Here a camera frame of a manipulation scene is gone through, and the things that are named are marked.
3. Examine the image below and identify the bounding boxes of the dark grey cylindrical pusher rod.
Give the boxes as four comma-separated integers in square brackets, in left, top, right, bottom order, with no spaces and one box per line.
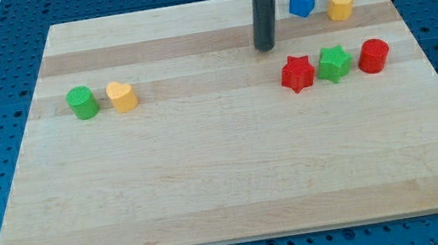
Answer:
[252,0,276,52]

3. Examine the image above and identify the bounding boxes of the yellow hexagon block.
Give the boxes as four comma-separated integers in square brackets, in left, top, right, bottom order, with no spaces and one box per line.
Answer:
[327,0,355,21]

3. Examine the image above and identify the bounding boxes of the yellow heart block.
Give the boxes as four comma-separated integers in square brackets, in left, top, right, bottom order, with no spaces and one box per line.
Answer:
[105,81,139,113]

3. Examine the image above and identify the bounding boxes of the blue cube block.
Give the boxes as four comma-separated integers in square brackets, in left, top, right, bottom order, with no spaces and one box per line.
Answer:
[288,0,316,18]

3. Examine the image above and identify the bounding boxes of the red star block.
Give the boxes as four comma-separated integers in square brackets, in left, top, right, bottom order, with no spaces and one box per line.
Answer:
[281,55,316,94]

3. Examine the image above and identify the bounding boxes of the green star block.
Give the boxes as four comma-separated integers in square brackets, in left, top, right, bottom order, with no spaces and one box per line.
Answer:
[318,45,353,83]

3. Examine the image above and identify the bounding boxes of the red cylinder block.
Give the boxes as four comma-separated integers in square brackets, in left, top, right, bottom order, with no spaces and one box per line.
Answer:
[358,38,390,74]

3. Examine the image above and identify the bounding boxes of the light wooden board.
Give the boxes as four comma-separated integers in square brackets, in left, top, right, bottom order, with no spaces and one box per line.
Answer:
[0,0,438,245]

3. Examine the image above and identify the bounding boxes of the green cylinder block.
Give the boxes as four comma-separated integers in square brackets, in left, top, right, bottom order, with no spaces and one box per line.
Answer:
[65,86,100,120]

